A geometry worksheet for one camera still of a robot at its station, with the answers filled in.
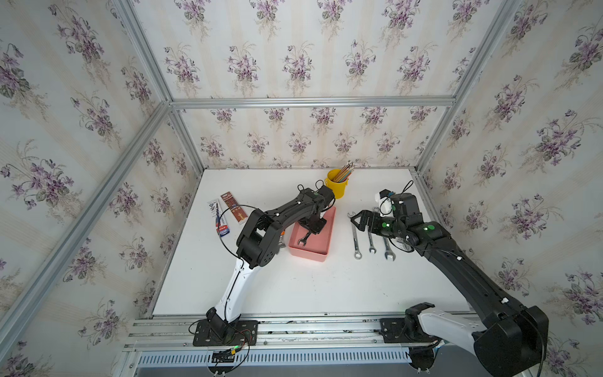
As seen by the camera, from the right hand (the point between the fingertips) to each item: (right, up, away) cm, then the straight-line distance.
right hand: (363, 221), depth 79 cm
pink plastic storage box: (-16, -11, +11) cm, 22 cm away
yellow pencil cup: (-5, +11, +27) cm, 30 cm away
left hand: (-16, -6, +18) cm, 25 cm away
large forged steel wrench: (+4, -2, -22) cm, 23 cm away
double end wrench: (-21, -10, +15) cm, 28 cm away
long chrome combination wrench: (+13, -14, +11) cm, 22 cm away
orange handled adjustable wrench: (-30, -11, +13) cm, 34 cm away
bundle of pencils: (-3, +19, +22) cm, 29 cm away
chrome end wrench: (+1, -15, +11) cm, 19 cm away
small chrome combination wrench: (+7, -12, +14) cm, 20 cm away
